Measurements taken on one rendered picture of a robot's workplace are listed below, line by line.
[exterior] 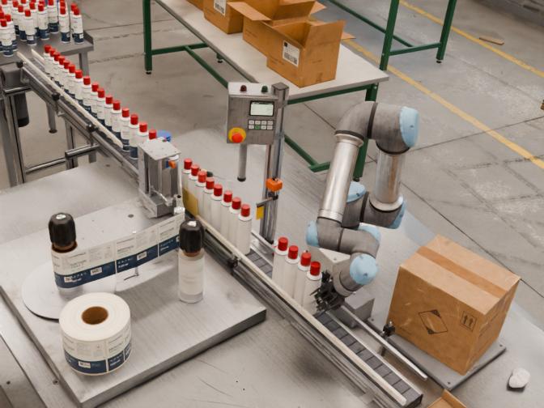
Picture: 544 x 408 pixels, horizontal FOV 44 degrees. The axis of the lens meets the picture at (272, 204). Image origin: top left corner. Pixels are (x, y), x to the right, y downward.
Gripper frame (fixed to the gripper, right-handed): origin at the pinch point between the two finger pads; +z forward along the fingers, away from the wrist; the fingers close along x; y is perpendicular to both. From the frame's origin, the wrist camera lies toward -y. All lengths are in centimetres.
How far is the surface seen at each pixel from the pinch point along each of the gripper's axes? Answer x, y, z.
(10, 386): -40, 79, 105
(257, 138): -59, -7, -10
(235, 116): -67, 0, -15
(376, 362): 24.5, -1.8, -7.9
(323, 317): 3.8, -1.3, 4.1
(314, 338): 8.4, 6.0, 3.9
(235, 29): -198, -139, 129
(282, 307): -6.5, 6.0, 11.5
